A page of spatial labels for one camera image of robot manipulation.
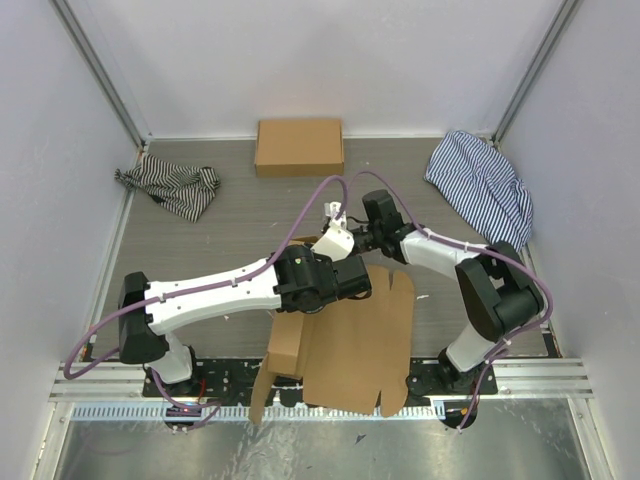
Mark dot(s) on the right aluminium corner post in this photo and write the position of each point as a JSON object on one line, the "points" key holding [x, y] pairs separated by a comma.
{"points": [[553, 35]]}

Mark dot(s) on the aluminium rail front bar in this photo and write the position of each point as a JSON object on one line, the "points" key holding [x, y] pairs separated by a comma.
{"points": [[515, 377]]}

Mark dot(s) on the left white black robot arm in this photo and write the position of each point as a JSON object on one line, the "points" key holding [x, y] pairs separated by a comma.
{"points": [[299, 281]]}

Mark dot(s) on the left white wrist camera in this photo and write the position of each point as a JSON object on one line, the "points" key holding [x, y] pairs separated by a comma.
{"points": [[336, 242]]}

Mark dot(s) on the blue white striped cloth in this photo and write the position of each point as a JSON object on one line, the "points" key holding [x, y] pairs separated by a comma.
{"points": [[481, 185]]}

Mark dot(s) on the aluminium corner post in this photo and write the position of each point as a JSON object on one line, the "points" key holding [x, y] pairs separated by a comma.
{"points": [[82, 42], [553, 35]]}

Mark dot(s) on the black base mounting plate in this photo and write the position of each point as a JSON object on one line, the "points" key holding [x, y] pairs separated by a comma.
{"points": [[230, 382]]}

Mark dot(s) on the black white striped cloth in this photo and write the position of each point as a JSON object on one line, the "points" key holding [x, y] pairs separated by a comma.
{"points": [[184, 190]]}

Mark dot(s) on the left aluminium corner post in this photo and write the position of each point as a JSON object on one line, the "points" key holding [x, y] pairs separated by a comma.
{"points": [[82, 42]]}

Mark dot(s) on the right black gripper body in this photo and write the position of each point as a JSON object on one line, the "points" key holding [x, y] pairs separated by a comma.
{"points": [[368, 238]]}

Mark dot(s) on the folded brown cardboard box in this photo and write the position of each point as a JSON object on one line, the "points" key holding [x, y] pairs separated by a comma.
{"points": [[299, 147]]}

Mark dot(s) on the grey slotted cable duct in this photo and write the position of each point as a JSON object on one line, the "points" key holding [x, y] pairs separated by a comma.
{"points": [[161, 411]]}

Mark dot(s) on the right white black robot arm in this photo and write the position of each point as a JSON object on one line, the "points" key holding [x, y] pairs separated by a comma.
{"points": [[497, 294]]}

